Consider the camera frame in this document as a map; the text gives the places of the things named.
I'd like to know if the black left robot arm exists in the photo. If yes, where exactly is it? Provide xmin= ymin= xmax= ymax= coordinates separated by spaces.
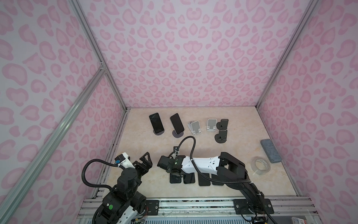
xmin=91 ymin=152 xmax=153 ymax=224

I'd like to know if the black round stand front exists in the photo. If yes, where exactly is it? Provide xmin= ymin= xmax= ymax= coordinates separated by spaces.
xmin=214 ymin=130 xmax=227 ymax=144

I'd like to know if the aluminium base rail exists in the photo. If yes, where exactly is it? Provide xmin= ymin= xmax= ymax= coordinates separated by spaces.
xmin=75 ymin=181 xmax=322 ymax=224

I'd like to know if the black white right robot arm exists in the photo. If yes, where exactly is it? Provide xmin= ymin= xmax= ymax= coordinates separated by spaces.
xmin=157 ymin=152 xmax=274 ymax=215

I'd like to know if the grey round stand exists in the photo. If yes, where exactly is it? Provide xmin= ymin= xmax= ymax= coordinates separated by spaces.
xmin=153 ymin=129 xmax=165 ymax=136
xmin=172 ymin=130 xmax=184 ymax=138

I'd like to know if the silver folding phone stand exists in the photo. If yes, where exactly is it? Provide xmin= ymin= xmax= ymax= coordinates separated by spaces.
xmin=207 ymin=119 xmax=217 ymax=132

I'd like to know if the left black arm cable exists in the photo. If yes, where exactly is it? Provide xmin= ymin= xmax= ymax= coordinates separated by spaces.
xmin=81 ymin=159 xmax=119 ymax=189

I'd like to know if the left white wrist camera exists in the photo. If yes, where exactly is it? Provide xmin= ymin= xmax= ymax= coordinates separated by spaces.
xmin=114 ymin=153 xmax=135 ymax=169

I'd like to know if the grey felt pad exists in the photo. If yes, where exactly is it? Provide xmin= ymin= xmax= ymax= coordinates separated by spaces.
xmin=260 ymin=139 xmax=282 ymax=163

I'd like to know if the purple edged black phone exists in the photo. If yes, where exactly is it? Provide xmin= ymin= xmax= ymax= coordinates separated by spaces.
xmin=212 ymin=181 xmax=224 ymax=186

